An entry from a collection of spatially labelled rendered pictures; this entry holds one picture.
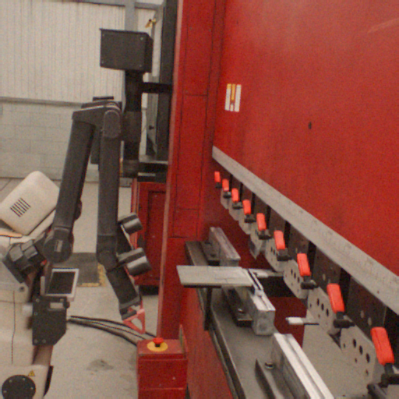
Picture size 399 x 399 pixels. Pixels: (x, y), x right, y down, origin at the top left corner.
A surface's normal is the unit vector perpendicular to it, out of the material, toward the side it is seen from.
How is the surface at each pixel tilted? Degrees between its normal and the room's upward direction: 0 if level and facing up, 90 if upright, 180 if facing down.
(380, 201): 90
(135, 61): 90
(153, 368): 90
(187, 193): 90
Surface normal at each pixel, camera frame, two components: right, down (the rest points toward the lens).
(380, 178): -0.99, -0.04
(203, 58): 0.15, 0.23
